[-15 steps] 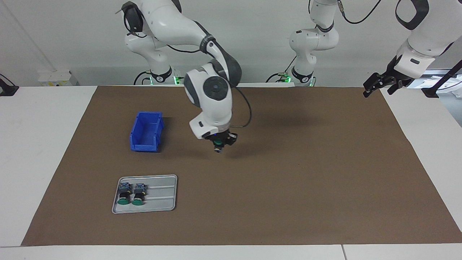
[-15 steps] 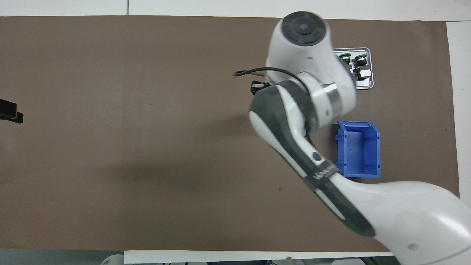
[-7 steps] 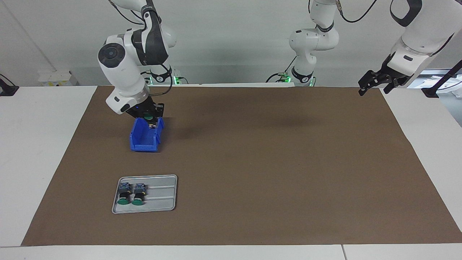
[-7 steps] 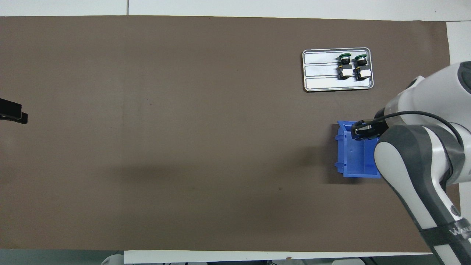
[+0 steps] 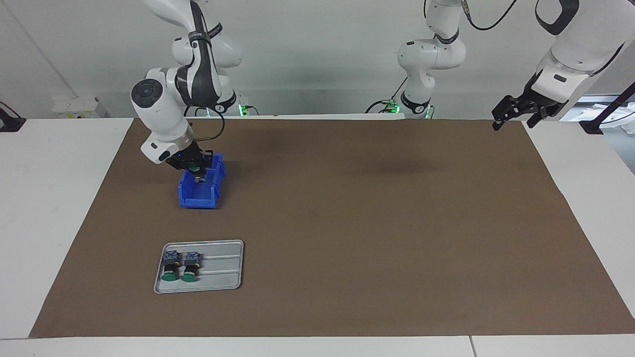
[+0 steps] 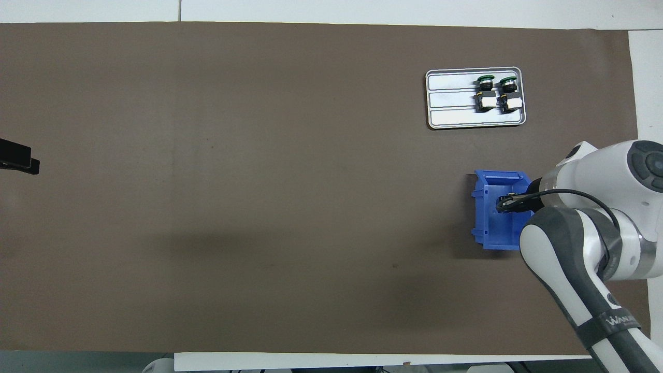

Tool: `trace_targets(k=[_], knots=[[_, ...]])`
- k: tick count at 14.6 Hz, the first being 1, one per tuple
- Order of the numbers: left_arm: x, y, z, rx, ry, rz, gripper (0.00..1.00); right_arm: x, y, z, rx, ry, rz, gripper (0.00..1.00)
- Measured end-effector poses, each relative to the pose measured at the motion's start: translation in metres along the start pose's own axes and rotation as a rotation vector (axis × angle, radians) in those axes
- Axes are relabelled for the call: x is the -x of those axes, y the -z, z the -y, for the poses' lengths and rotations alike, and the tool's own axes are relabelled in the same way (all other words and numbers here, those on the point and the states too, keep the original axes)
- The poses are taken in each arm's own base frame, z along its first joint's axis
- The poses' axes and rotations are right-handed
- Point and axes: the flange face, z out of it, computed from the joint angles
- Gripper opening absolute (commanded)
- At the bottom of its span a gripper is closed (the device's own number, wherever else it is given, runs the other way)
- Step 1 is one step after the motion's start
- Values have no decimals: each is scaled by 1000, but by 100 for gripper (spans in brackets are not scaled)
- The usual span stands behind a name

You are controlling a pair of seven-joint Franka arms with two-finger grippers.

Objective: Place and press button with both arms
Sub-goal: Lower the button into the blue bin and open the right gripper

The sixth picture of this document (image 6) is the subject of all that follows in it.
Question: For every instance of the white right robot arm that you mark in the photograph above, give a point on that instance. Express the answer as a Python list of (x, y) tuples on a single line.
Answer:
[(570, 248)]

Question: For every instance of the blue plastic storage bin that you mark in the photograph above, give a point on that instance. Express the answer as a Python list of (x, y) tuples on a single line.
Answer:
[(489, 228)]

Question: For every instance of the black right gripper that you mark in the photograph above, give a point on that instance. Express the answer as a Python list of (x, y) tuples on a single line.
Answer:
[(536, 199)]

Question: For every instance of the brown table mat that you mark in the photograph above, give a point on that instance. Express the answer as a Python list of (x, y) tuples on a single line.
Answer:
[(259, 207)]

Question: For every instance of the silver metal tray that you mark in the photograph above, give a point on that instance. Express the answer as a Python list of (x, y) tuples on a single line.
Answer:
[(450, 103)]

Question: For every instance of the white round object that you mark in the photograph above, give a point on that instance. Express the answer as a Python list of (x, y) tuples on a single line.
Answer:
[(155, 366)]

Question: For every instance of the green push button switch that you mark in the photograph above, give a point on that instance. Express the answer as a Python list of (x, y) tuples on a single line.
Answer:
[(486, 102), (512, 103)]

